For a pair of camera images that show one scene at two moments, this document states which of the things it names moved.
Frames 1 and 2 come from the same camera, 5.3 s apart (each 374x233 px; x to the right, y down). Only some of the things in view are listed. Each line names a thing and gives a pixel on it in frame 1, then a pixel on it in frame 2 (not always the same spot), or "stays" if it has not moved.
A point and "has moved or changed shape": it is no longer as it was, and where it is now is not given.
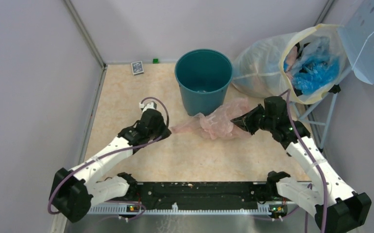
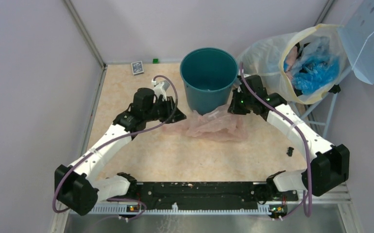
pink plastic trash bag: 215,124 has moved or changed shape
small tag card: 137,67 stays
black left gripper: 165,132 -> 173,113
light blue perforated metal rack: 368,34 stays
